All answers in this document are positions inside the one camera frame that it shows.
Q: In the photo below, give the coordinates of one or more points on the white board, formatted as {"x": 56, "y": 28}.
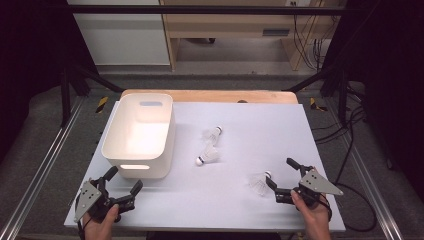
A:
{"x": 250, "y": 140}

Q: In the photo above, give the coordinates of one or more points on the white cabinet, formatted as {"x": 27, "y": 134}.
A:
{"x": 123, "y": 40}

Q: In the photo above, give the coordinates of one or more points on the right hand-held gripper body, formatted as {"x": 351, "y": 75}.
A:
{"x": 316, "y": 183}

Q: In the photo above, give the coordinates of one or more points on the yellow black tape marker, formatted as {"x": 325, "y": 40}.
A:
{"x": 102, "y": 104}
{"x": 313, "y": 103}

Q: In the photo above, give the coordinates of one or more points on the wooden table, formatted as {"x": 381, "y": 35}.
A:
{"x": 216, "y": 96}

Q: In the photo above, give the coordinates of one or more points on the black metal stand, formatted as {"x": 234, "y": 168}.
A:
{"x": 342, "y": 96}
{"x": 65, "y": 100}

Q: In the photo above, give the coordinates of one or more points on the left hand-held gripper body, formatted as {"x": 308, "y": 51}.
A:
{"x": 87, "y": 198}

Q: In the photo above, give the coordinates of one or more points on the black curtain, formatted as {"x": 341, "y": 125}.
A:
{"x": 33, "y": 66}
{"x": 393, "y": 83}

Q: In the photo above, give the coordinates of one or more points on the white plastic bin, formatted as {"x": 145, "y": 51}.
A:
{"x": 133, "y": 133}

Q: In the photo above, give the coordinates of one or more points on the white feather shuttlecock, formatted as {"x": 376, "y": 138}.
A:
{"x": 213, "y": 134}
{"x": 259, "y": 184}
{"x": 210, "y": 155}

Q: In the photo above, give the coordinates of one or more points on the person's left hand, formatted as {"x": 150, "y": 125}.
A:
{"x": 100, "y": 230}

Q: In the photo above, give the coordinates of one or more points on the grey desk label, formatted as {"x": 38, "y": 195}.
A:
{"x": 276, "y": 32}

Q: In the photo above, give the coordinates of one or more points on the black horizontal bar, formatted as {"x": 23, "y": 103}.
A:
{"x": 200, "y": 10}

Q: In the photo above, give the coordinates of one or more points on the wooden desk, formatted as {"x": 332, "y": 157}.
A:
{"x": 226, "y": 23}

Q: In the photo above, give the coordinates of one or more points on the aluminium rail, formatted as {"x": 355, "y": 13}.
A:
{"x": 366, "y": 176}
{"x": 40, "y": 173}

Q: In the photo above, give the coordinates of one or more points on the person's right hand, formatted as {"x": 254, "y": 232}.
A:
{"x": 315, "y": 216}

